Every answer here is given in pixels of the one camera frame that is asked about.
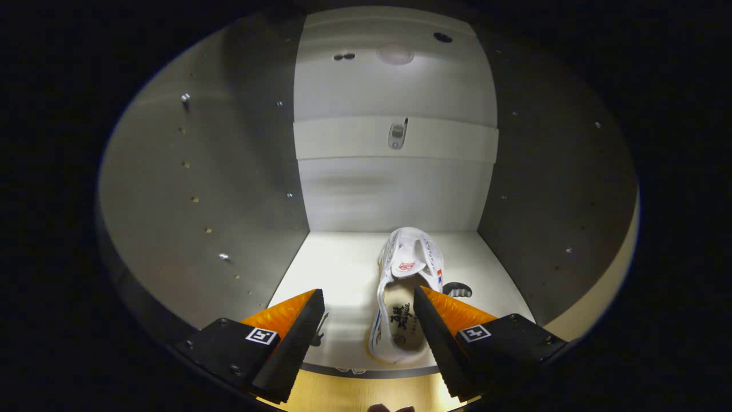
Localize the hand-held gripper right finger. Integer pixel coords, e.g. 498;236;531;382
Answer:
413;285;568;401

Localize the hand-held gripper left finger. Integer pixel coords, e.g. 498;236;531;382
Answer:
174;288;325;404

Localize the white canvas shoe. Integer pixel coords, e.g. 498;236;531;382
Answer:
368;227;445;365

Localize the round white cabinet light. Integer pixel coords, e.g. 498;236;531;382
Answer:
376;44;415;66

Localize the grey shoe cabinet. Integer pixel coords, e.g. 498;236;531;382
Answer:
96;6;640;379

